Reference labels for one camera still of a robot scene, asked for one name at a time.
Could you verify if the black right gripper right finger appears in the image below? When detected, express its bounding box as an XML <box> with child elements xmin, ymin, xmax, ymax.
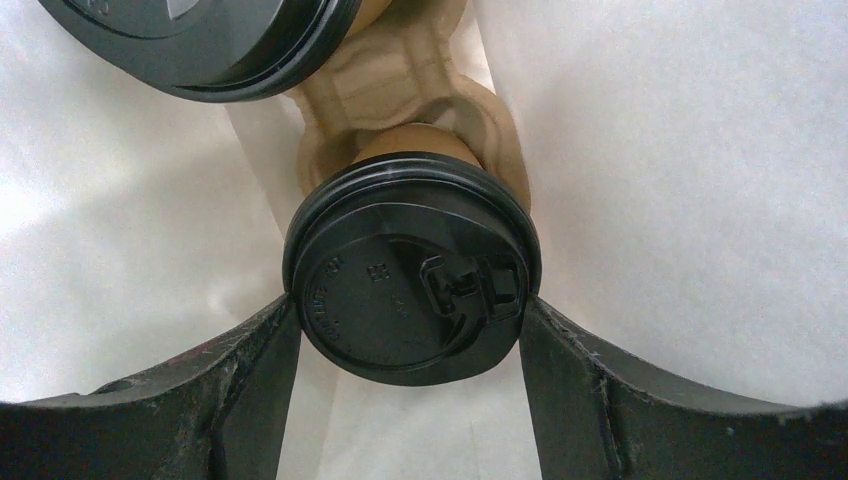
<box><xmin>520</xmin><ymin>298</ymin><xmax>847</xmax><ymax>479</ymax></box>

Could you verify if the light blue paper bag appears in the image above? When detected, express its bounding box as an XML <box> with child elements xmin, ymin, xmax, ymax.
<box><xmin>0</xmin><ymin>0</ymin><xmax>848</xmax><ymax>480</ymax></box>

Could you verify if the brown paper coffee cup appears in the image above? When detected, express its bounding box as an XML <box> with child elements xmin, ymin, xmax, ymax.
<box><xmin>346</xmin><ymin>0</ymin><xmax>392</xmax><ymax>37</ymax></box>

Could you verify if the brown cardboard cup carrier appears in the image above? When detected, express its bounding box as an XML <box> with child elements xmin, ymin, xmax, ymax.
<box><xmin>287</xmin><ymin>1</ymin><xmax>531</xmax><ymax>208</ymax></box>

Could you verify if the black coffee cup lid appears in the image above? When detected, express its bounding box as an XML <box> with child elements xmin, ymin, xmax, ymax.
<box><xmin>41</xmin><ymin>0</ymin><xmax>362</xmax><ymax>103</ymax></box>

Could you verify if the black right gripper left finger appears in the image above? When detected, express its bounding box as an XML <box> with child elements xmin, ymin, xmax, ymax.
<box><xmin>1</xmin><ymin>298</ymin><xmax>301</xmax><ymax>479</ymax></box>

